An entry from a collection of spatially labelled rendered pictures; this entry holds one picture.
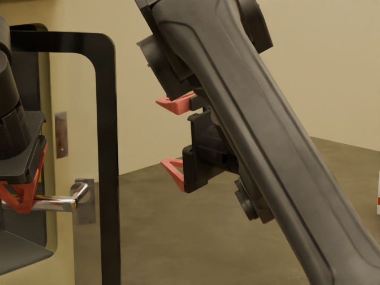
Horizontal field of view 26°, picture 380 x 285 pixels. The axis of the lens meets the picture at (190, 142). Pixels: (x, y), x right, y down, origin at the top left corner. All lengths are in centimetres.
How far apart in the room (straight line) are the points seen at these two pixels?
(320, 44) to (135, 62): 75
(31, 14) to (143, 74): 79
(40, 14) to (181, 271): 49
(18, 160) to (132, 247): 65
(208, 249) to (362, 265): 99
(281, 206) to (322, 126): 204
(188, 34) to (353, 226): 20
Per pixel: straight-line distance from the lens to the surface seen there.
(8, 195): 94
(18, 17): 118
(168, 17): 64
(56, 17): 122
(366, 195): 180
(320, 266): 52
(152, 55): 72
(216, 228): 159
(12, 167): 87
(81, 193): 97
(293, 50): 239
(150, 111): 198
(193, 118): 113
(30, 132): 91
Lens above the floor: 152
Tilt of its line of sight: 15 degrees down
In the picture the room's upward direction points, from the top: straight up
